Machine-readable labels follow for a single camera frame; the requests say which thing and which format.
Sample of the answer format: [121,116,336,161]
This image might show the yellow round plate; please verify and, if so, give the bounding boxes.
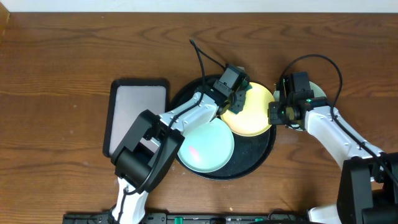
[221,82,274,137]

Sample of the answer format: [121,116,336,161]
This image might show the light green plate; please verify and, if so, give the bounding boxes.
[272,81,326,131]
[178,118,234,173]

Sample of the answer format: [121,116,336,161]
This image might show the green yellow sponge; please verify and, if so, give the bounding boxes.
[239,81,252,92]

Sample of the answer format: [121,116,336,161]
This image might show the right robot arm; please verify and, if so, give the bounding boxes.
[268,72,397,224]

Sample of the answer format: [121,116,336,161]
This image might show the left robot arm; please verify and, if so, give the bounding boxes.
[104,80,235,223]

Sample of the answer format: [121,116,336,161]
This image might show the black round tray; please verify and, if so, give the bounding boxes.
[168,74,277,180]

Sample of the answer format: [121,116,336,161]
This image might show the black rectangular tray grey mat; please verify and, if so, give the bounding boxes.
[103,78,170,157]

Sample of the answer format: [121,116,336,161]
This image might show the light green plate front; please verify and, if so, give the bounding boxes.
[178,118,234,173]

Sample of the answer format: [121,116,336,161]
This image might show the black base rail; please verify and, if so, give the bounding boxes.
[62,213,310,224]

